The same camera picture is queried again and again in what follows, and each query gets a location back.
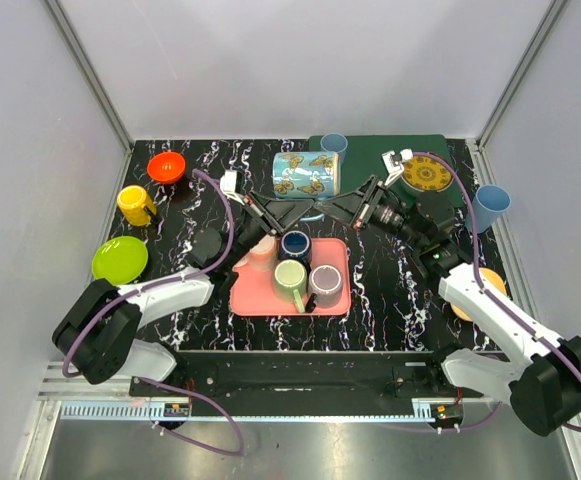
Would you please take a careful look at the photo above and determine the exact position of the light blue plastic cup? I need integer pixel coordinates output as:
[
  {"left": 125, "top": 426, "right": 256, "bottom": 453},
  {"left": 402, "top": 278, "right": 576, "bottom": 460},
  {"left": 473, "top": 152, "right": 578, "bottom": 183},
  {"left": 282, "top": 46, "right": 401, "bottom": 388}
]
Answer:
[{"left": 320, "top": 133, "right": 349, "bottom": 154}]

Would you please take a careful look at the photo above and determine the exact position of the purple grey mug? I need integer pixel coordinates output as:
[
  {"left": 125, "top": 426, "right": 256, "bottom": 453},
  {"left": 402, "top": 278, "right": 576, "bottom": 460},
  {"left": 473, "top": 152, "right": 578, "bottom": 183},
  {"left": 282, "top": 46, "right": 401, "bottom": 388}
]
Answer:
[{"left": 305, "top": 264, "right": 343, "bottom": 313}]

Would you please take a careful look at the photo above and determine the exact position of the orange red bowl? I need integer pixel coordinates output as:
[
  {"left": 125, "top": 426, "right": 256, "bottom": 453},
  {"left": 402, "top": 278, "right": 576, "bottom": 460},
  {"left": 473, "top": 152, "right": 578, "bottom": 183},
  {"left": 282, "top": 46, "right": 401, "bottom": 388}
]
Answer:
[{"left": 147, "top": 152, "right": 186, "bottom": 184}]

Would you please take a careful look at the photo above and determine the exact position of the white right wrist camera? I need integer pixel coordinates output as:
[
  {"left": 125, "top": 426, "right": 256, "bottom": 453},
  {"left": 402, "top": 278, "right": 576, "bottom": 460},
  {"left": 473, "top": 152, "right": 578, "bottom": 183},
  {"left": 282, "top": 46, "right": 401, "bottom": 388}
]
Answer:
[{"left": 381, "top": 149, "right": 414, "bottom": 188}]

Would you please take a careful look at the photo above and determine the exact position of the lime green plate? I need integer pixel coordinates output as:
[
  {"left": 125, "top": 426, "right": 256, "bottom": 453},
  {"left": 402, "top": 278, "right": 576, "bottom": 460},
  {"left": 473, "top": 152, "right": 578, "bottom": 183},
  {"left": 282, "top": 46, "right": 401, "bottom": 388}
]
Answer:
[{"left": 91, "top": 236, "right": 149, "bottom": 286}]

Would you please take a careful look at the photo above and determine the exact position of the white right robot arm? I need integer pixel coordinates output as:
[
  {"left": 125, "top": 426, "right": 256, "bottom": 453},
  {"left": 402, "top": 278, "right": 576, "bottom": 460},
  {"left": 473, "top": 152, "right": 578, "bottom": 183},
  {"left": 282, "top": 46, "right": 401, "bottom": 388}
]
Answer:
[{"left": 316, "top": 176, "right": 581, "bottom": 437}]

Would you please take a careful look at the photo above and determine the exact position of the dark green mat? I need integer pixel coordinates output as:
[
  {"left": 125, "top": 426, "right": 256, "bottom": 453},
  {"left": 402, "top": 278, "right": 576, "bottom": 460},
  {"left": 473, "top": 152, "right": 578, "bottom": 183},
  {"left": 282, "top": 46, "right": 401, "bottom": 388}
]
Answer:
[{"left": 306, "top": 134, "right": 465, "bottom": 208}]

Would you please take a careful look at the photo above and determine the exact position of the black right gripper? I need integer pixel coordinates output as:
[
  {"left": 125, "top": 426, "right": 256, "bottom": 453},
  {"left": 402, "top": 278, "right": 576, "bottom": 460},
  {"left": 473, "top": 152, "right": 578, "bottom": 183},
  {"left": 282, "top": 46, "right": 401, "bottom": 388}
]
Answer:
[{"left": 313, "top": 175, "right": 425, "bottom": 249}]

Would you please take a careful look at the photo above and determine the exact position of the dark blue mug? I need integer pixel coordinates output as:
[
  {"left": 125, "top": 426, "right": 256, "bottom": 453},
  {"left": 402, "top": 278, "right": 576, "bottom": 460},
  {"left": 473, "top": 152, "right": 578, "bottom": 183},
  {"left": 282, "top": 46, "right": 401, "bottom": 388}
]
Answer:
[{"left": 279, "top": 230, "right": 312, "bottom": 263}]

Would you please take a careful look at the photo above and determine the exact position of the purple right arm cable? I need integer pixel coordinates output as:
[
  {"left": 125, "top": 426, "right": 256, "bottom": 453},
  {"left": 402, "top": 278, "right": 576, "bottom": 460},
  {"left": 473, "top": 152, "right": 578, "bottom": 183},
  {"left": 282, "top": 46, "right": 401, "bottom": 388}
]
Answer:
[{"left": 384, "top": 151, "right": 581, "bottom": 434}]

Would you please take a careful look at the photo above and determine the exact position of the yellow patterned metal bowl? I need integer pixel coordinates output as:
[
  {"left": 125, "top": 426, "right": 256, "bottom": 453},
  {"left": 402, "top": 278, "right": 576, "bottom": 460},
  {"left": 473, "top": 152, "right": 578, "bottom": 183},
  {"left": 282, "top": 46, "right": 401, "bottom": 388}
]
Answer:
[{"left": 397, "top": 155, "right": 454, "bottom": 197}]

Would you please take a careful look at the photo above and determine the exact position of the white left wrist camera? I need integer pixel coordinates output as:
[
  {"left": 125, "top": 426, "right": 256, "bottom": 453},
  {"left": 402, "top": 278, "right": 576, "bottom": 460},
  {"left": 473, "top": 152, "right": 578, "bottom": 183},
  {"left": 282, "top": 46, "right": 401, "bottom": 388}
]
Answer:
[{"left": 219, "top": 170, "right": 244, "bottom": 204}]

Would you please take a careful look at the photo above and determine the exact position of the light green mug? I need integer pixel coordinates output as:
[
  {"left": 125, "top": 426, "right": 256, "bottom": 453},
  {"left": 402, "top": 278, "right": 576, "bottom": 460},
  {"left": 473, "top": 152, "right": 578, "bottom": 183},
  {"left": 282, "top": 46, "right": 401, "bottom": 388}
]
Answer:
[{"left": 273, "top": 259, "right": 308, "bottom": 314}]

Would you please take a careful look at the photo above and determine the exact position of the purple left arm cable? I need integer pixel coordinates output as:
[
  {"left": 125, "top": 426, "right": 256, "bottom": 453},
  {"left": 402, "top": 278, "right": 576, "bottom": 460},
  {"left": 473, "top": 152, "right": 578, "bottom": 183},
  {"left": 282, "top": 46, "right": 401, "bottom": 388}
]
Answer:
[{"left": 62, "top": 168, "right": 246, "bottom": 457}]

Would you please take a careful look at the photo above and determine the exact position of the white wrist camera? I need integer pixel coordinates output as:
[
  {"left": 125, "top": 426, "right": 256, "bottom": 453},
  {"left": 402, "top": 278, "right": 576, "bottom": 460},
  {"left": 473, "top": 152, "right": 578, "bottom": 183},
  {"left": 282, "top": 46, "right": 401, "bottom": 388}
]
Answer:
[
  {"left": 381, "top": 149, "right": 414, "bottom": 188},
  {"left": 219, "top": 170, "right": 244, "bottom": 204}
]

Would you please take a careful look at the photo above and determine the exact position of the peach pink mug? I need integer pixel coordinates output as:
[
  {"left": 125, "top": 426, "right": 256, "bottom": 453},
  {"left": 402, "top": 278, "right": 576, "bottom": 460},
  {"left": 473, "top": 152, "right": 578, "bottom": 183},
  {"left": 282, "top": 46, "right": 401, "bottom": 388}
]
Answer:
[{"left": 235, "top": 235, "right": 278, "bottom": 271}]

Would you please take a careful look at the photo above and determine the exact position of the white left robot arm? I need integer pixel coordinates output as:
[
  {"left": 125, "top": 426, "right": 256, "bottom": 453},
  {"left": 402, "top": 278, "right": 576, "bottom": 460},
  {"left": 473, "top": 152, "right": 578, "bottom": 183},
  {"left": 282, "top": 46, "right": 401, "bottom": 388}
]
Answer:
[{"left": 52, "top": 192, "right": 315, "bottom": 385}]

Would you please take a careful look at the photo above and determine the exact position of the light blue butterfly mug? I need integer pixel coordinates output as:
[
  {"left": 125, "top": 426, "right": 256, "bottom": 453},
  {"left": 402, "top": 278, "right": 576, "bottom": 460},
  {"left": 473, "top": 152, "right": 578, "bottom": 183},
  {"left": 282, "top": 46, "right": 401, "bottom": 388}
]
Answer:
[{"left": 271, "top": 151, "right": 341, "bottom": 200}]

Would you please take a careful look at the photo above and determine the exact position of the pink plastic tray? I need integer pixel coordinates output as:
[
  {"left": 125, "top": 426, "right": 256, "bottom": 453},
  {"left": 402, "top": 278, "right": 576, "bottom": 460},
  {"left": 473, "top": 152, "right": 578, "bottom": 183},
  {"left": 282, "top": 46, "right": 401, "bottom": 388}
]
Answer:
[{"left": 229, "top": 238, "right": 352, "bottom": 317}]

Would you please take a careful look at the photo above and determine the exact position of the yellow textured mug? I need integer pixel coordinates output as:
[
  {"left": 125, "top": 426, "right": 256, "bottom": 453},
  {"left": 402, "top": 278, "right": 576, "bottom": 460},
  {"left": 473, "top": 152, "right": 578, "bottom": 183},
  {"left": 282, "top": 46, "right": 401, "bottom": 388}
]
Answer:
[{"left": 116, "top": 185, "right": 157, "bottom": 227}]

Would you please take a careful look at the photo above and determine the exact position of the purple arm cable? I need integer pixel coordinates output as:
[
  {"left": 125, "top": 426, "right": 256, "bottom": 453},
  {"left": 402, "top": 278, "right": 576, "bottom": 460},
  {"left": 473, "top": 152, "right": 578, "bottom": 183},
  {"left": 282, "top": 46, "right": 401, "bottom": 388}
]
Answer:
[
  {"left": 62, "top": 168, "right": 246, "bottom": 457},
  {"left": 384, "top": 151, "right": 581, "bottom": 434}
]

